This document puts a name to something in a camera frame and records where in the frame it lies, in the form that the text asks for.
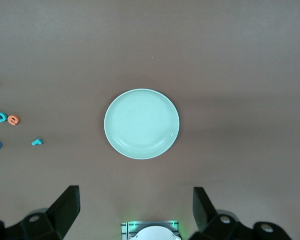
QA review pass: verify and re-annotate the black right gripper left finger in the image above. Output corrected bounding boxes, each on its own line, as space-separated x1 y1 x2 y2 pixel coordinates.
0 185 80 240

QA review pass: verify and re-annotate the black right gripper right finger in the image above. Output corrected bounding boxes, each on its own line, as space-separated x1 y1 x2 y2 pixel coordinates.
191 186 293 240

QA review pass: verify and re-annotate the orange foam letter e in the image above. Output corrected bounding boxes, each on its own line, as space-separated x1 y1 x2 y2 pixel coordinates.
6 114 21 126

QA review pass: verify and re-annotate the pale green plate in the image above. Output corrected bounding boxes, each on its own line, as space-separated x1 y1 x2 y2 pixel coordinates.
104 87 180 160

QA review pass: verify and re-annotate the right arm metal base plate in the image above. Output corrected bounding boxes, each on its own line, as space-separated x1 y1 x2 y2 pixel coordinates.
121 219 181 240

